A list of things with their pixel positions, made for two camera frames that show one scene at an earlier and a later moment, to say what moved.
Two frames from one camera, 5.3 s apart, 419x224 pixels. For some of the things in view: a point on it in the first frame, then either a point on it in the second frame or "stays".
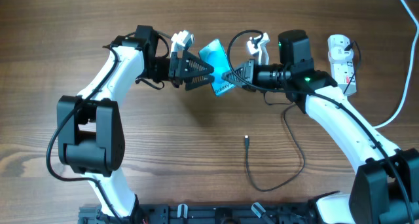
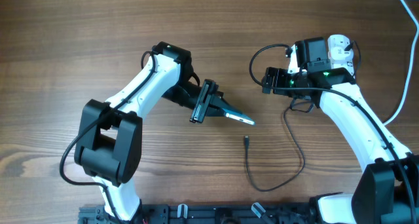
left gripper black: (181, 71) → (210, 103)
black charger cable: (295, 136) stays
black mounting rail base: (205, 213) stays
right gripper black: (249, 76) → (281, 74)
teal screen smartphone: (214, 54) → (234, 116)
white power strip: (340, 54) stays
